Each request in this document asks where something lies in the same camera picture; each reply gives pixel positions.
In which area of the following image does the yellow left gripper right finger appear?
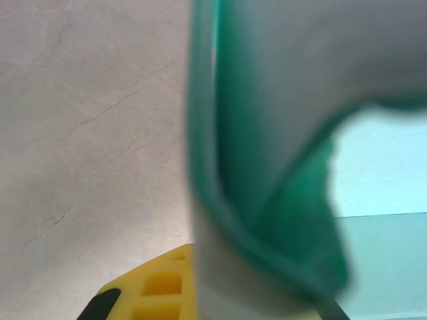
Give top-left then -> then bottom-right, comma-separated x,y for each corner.
320,295 -> 348,320

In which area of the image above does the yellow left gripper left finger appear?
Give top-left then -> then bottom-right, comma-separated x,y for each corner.
76,243 -> 200,320

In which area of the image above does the mint green paper box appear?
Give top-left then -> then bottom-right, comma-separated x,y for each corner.
185,0 -> 427,320

